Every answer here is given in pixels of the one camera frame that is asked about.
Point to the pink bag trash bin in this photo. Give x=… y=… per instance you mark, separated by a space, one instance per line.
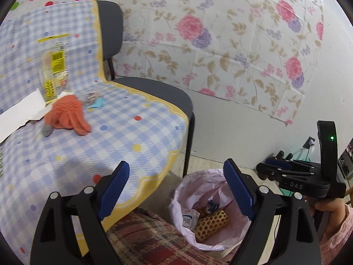
x=204 y=211

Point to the white paper box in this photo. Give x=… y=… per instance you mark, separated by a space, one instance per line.
x=18 y=115

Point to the red plaid trousers leg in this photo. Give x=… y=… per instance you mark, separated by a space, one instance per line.
x=142 y=237

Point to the floral wall sheet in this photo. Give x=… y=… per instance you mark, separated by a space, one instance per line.
x=258 y=53

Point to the clear yellow-label snack bag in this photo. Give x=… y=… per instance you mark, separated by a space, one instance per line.
x=53 y=72

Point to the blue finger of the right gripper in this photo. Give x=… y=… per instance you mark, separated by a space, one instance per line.
x=283 y=164

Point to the orange knitted glove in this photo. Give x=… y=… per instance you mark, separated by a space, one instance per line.
x=66 y=113

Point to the small teal wrapper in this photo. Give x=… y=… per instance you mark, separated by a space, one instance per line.
x=98 y=103

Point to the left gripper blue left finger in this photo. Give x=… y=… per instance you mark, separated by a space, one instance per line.
x=110 y=188

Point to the dark snack wrapper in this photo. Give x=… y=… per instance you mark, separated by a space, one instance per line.
x=211 y=207

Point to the blue checkered plastic cloth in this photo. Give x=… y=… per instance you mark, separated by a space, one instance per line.
x=100 y=123

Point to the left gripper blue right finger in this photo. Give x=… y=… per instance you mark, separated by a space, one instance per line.
x=238 y=184

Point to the white blue carton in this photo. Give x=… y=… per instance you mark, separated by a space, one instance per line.
x=190 y=218

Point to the pink fuzzy sleeve forearm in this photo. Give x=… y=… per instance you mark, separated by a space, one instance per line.
x=330 y=247

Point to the person's right hand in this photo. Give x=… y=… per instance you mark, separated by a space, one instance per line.
x=337 y=214

